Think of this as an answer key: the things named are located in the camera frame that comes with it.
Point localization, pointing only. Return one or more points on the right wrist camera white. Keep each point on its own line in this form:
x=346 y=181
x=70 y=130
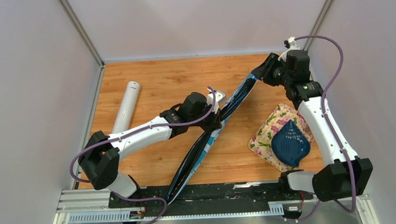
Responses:
x=290 y=45

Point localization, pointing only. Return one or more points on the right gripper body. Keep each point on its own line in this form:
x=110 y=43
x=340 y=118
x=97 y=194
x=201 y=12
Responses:
x=280 y=77

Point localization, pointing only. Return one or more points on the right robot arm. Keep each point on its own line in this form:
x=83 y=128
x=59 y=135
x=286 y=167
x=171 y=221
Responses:
x=345 y=173

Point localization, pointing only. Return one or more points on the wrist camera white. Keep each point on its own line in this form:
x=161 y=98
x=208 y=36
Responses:
x=220 y=98
x=290 y=45

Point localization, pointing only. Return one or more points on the blue leaf-shaped dish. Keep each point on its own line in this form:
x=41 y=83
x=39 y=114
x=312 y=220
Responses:
x=290 y=145

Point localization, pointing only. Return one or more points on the white shuttlecock tube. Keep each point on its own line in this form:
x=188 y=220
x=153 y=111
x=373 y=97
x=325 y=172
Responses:
x=126 y=108

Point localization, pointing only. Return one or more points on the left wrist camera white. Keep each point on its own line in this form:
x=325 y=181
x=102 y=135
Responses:
x=220 y=98

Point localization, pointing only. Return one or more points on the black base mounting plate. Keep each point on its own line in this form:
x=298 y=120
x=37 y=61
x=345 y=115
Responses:
x=201 y=199

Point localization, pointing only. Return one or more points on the floral tray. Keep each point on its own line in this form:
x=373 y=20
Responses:
x=261 y=142

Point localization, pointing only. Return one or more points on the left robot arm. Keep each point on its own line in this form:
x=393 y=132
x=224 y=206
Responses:
x=102 y=154

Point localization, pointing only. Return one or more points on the blue racket cover bag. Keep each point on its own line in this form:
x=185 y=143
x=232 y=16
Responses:
x=203 y=144

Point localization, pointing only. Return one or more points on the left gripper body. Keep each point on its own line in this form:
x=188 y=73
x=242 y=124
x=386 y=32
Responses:
x=208 y=124

